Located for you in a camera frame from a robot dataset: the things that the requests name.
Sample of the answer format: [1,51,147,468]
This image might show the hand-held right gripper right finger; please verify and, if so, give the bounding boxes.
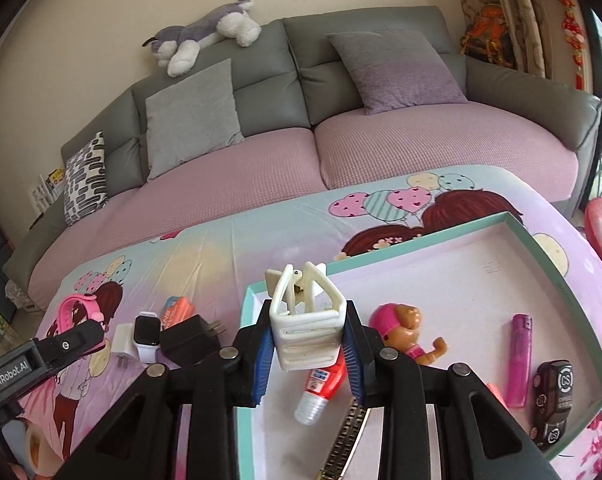
[341,300,564,480]

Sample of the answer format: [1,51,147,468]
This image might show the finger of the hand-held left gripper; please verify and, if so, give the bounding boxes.
[35,319,107,368]

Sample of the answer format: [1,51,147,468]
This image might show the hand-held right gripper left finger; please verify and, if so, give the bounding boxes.
[56,300,277,480]

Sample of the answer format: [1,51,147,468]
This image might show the pink smartwatch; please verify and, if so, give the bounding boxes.
[48,294,106,341]

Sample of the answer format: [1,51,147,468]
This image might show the red glue bottle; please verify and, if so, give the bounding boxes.
[294,355,347,426]

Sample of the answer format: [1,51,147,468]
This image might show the white charger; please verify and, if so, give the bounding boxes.
[110,323,137,372]

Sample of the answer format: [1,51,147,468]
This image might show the white hair claw clip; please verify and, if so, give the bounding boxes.
[264,261,343,373]

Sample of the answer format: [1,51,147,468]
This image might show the toy dog figure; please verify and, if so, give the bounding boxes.
[368,302,449,366]

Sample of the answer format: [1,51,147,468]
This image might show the white smartwatch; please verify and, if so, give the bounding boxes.
[134,313,162,363]

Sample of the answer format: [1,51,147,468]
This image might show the black charger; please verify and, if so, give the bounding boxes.
[159,314,227,368]

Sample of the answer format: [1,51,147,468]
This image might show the gold patterned case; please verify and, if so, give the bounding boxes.
[318,400,369,480]

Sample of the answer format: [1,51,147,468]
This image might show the pink and blue toy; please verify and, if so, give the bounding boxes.
[160,296,196,332]

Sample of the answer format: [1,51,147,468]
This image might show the teal box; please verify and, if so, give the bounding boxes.
[236,211,602,480]

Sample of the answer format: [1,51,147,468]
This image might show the purple lighter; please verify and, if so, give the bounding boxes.
[506,313,534,407]

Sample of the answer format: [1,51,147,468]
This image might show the black toy car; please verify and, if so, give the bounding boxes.
[530,359,572,447]

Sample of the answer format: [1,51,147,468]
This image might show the printed blanket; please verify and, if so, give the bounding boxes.
[11,164,602,480]

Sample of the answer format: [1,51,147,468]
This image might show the books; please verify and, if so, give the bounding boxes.
[28,167,67,216]

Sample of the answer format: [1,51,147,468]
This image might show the black and white patterned pillow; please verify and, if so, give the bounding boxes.
[64,131,109,227]

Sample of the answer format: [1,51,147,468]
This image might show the grey sofa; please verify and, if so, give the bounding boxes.
[1,5,602,311]
[28,100,582,311]

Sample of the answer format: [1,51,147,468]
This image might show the grey pillow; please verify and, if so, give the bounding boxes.
[145,58,245,181]

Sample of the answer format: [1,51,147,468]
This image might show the purple pillow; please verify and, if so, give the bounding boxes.
[326,30,469,116]

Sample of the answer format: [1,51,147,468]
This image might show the plush husky toy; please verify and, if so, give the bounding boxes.
[142,0,262,77]

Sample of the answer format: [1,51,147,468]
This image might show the orange decoration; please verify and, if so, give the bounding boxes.
[460,2,514,68]

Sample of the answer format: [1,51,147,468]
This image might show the patterned curtain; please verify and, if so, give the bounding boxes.
[448,0,576,91]

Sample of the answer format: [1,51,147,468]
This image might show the red hanging decoration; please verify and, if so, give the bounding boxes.
[543,0,589,93]

